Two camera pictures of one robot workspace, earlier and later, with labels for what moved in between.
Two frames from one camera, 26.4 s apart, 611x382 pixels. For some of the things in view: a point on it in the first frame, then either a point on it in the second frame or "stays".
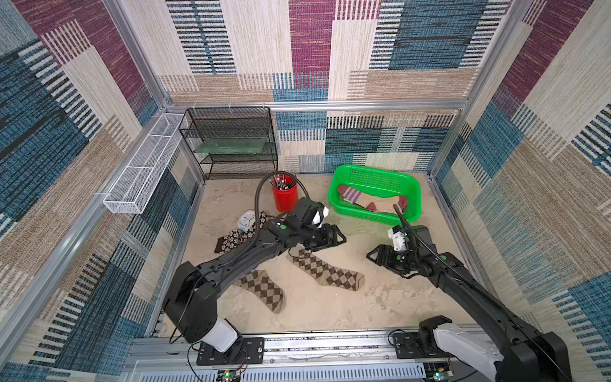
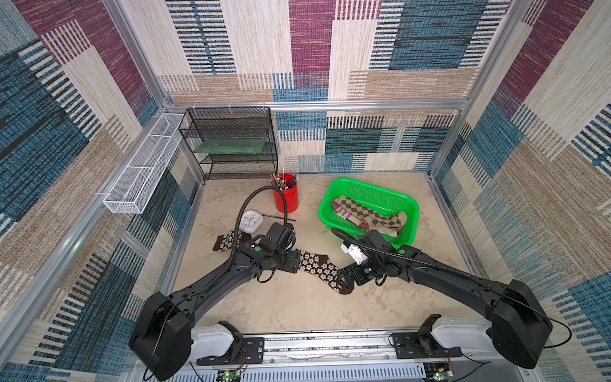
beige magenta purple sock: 385,204 to 348,216
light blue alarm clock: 246,220 stays
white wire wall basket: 129,190 stays
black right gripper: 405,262 to 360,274
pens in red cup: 278,181 stays
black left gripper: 328,231 to 294,263
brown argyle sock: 317,268 to 390,224
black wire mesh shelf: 231,141 stays
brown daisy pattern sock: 262,219 to 317,266
